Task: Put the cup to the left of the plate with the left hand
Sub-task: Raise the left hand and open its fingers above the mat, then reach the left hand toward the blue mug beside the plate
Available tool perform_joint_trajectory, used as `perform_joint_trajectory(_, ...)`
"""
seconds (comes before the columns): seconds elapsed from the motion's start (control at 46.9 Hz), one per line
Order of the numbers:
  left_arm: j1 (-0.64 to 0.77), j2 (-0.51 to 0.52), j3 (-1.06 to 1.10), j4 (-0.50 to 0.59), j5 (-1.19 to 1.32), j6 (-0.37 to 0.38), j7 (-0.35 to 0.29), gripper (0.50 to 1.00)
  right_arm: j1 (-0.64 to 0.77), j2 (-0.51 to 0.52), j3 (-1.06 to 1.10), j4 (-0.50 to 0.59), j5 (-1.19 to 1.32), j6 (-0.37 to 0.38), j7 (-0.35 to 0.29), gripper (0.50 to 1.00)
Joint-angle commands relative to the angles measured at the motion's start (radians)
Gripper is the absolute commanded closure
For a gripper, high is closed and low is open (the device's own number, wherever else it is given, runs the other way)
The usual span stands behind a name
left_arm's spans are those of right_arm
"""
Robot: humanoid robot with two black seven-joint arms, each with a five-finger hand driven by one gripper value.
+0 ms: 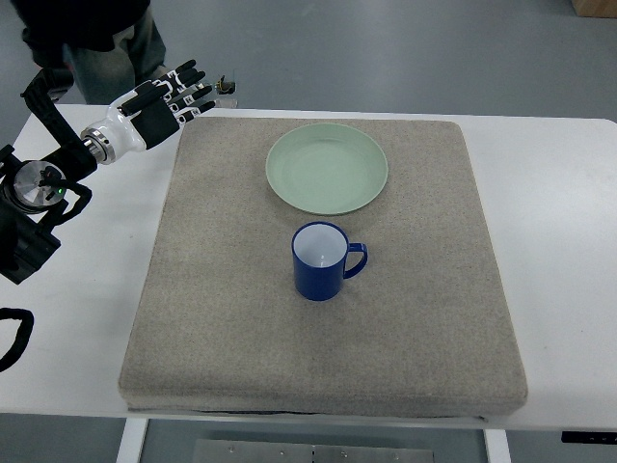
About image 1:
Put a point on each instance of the small clear floor piece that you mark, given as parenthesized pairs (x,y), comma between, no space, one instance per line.
(226,103)

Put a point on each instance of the pale green plate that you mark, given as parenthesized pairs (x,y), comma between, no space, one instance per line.
(326,168)

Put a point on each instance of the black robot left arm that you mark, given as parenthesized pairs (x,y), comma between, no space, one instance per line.
(39,195)

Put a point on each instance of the cardboard box corner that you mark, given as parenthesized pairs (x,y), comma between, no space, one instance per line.
(595,8)

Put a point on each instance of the blue mug white inside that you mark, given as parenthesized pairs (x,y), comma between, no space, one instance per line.
(323,258)

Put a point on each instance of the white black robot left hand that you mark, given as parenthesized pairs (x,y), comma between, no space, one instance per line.
(150,114)

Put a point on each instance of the black table control panel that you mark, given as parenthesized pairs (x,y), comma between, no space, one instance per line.
(589,437)

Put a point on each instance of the small dark floor gadget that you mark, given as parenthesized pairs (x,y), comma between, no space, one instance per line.
(225,87)

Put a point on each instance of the person in dark clothes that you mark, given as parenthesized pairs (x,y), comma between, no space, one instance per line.
(110,47)

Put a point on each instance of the white table leg frame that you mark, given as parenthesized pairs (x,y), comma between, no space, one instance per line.
(132,441)

